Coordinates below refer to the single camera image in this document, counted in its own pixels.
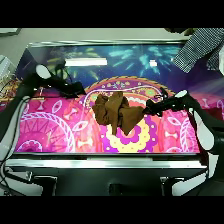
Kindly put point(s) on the silver frame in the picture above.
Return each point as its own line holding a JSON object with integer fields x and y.
{"x": 100, "y": 163}

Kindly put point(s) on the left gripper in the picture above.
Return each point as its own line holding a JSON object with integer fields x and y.
{"x": 76, "y": 89}

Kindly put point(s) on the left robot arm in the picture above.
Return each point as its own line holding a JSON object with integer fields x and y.
{"x": 19, "y": 100}

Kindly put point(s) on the brown garment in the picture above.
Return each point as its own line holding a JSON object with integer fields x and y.
{"x": 115, "y": 111}

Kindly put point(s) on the checked shirt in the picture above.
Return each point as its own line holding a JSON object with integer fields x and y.
{"x": 197, "y": 46}

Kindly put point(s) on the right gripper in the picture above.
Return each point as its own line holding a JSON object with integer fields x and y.
{"x": 154, "y": 107}

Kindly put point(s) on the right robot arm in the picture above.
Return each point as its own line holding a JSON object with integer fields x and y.
{"x": 203, "y": 130}

